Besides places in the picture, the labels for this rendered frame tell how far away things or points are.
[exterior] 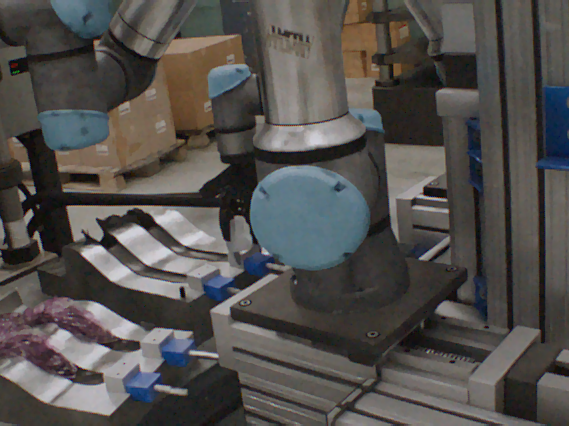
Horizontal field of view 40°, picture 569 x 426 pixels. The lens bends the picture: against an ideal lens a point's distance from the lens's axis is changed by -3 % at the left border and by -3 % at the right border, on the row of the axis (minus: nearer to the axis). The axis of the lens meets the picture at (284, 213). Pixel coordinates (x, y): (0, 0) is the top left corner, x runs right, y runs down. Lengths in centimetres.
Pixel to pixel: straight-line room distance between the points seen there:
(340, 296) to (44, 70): 42
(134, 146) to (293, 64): 474
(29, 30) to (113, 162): 459
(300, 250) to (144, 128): 477
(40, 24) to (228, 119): 60
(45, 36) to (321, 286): 42
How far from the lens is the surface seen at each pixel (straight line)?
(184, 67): 607
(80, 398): 125
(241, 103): 138
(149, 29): 95
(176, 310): 144
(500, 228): 103
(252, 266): 149
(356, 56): 824
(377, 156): 91
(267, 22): 76
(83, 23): 85
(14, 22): 88
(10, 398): 132
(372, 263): 95
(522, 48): 95
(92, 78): 88
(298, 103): 77
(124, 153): 541
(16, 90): 216
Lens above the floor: 147
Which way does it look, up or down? 19 degrees down
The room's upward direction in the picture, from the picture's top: 7 degrees counter-clockwise
